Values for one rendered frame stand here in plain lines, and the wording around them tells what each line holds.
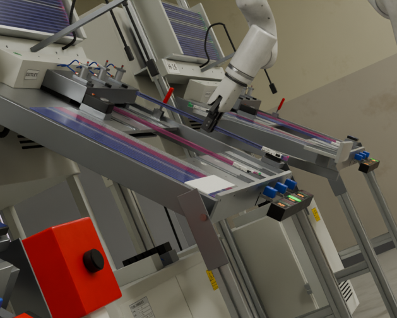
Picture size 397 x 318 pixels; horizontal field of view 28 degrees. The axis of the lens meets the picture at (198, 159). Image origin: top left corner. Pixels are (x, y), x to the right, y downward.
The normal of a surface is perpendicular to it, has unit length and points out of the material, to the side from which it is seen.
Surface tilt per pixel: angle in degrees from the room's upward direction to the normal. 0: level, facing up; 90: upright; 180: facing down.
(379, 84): 90
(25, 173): 90
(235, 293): 90
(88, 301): 90
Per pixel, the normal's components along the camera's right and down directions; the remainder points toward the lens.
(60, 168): 0.85, -0.40
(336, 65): -0.13, -0.04
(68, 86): -0.35, 0.07
